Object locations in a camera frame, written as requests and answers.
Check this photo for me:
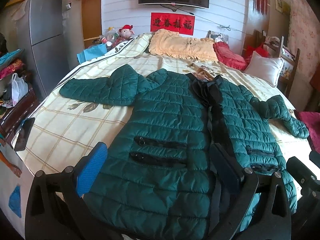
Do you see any black wall cable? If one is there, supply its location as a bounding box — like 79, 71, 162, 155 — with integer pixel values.
159, 4, 245, 33

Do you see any wooden chair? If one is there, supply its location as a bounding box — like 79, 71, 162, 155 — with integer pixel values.
264, 36, 300, 98

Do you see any red heart cushion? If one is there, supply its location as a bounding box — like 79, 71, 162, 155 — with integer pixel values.
213, 41, 247, 71

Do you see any black smartphone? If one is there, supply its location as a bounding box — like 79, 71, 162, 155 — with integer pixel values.
15, 118, 35, 152

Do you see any magenta blanket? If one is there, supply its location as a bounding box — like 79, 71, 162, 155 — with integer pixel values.
295, 110, 320, 153

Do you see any floral cream bed quilt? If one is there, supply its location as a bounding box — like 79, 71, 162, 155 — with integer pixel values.
21, 34, 319, 239

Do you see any blue paper bag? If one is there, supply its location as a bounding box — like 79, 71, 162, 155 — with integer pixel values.
77, 44, 107, 64

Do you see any red calligraphy banner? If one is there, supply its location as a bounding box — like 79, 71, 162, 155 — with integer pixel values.
150, 12, 195, 36

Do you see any plush toy with red hat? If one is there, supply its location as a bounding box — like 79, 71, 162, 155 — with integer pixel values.
119, 24, 135, 40

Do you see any grey refrigerator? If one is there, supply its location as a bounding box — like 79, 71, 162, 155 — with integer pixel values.
16, 0, 70, 101

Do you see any framed photo on headboard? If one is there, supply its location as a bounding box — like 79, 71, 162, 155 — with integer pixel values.
207, 30, 229, 44

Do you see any white pillow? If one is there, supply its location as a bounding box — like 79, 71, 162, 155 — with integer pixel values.
244, 51, 284, 87

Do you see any yellow ruffled pillow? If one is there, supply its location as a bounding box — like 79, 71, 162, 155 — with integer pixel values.
149, 29, 218, 62

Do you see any white plastic bag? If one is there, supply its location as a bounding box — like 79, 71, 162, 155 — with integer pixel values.
11, 73, 29, 107

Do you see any dark green quilted puffer jacket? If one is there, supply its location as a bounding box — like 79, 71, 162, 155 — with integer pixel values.
60, 64, 309, 239

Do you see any dark wooden bedside cabinet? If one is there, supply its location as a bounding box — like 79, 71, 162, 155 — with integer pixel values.
1, 84, 39, 143

